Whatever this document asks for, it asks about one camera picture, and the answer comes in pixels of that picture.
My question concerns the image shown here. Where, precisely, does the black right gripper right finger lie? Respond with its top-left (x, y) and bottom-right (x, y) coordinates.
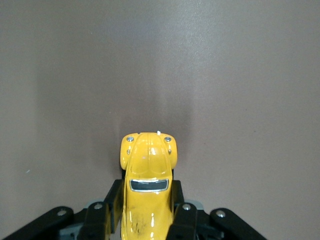
top-left (166, 179), bottom-right (271, 240)

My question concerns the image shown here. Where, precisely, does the brown table cover sheet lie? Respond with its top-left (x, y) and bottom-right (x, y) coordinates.
top-left (0, 0), bottom-right (320, 240)

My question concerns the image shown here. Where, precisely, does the yellow beetle toy car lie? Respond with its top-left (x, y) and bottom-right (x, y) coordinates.
top-left (118, 129), bottom-right (179, 240)

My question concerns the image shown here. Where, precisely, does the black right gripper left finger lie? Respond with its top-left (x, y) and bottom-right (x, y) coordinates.
top-left (0, 178), bottom-right (126, 240)

